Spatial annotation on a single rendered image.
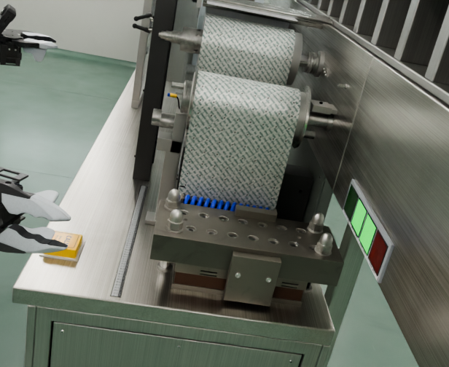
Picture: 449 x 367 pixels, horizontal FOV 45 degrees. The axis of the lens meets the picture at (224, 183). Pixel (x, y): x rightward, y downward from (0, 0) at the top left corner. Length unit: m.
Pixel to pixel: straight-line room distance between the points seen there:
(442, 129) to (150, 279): 0.69
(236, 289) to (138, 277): 0.22
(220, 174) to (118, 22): 5.69
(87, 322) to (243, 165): 0.48
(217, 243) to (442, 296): 0.52
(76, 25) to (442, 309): 6.48
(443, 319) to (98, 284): 0.70
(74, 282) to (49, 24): 6.00
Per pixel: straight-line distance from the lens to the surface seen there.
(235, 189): 1.28
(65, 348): 1.23
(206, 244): 1.12
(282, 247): 1.16
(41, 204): 0.74
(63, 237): 1.28
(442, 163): 0.78
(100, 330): 1.19
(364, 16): 1.30
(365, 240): 0.96
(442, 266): 0.74
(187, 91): 1.23
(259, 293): 1.16
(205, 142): 1.23
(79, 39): 6.99
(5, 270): 2.80
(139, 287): 1.18
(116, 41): 6.91
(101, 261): 1.25
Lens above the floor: 1.58
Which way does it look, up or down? 23 degrees down
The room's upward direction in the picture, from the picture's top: 12 degrees clockwise
